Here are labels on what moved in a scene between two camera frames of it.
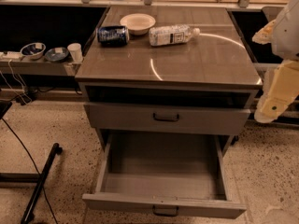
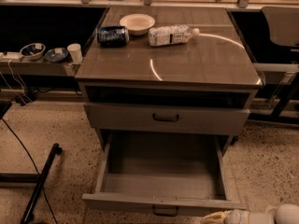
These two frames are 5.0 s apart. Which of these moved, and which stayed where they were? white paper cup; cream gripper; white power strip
Moved: cream gripper
Stayed: white power strip; white paper cup
